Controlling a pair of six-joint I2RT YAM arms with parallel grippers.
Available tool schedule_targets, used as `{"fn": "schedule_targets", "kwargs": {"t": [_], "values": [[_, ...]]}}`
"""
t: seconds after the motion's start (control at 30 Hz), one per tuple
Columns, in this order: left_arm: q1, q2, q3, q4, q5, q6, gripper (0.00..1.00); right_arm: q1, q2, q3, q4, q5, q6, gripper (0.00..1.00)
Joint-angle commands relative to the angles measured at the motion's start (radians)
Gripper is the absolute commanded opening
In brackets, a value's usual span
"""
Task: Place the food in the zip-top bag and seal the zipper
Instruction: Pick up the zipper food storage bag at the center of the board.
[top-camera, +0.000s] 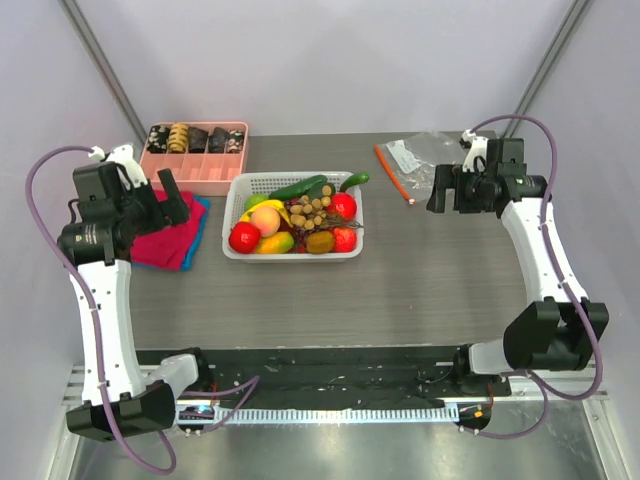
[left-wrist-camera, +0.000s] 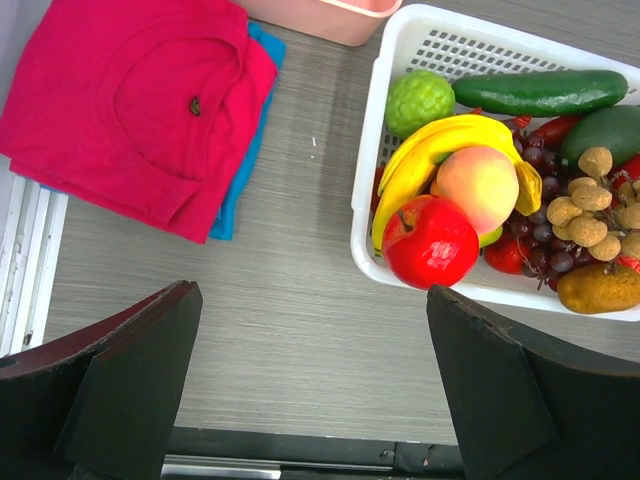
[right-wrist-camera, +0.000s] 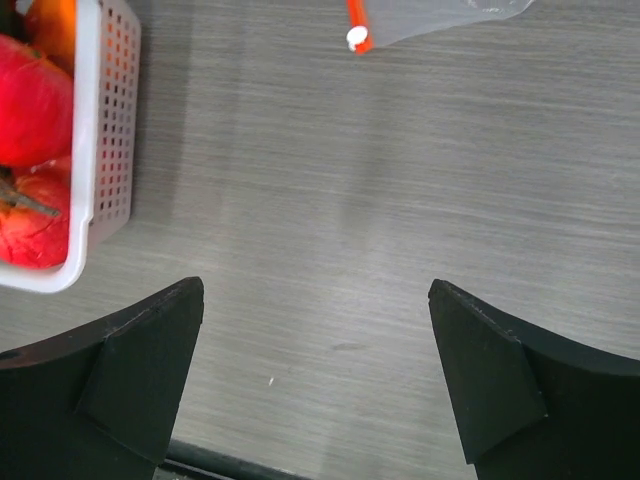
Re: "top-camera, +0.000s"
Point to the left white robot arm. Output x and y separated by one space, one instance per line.
114 208

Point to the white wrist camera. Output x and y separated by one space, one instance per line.
130 171
476 151

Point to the pink divided tray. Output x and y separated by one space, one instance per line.
203 174

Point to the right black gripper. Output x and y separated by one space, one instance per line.
458 185

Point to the white plastic basket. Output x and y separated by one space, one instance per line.
244 185

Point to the red apple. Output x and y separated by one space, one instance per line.
343 205
345 239
244 237

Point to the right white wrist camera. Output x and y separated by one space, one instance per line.
476 151

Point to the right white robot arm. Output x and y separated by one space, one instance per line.
555 330

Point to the peach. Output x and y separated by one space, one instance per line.
266 219

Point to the white slotted cable duct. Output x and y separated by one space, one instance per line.
190 416

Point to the clear zip top bag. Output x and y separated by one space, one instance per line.
411 162

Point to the dark cake piece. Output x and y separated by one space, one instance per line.
197 139

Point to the dark sushi piece three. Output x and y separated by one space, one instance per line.
235 141

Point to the green lime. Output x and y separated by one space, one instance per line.
254 200

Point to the dark sushi piece one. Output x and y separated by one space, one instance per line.
157 140

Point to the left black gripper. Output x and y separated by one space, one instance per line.
175 211

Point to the dark sushi piece two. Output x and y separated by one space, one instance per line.
217 141

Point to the brown kiwi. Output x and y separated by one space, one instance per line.
320 242

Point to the long green cucumber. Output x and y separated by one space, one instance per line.
298 189

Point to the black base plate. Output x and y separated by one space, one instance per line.
340 378

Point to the blue folded cloth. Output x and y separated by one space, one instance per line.
204 205

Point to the small green cucumber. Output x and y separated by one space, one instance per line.
355 179

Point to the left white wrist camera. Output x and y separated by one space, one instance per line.
130 171

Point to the yellow banana bunch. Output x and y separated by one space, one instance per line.
273 203

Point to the yellow spiral pastry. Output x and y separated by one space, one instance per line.
178 138

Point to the brown longan bunch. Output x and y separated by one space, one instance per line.
325 202

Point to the dark green avocado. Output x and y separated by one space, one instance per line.
321 190

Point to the magenta folded cloth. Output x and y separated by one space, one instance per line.
166 249

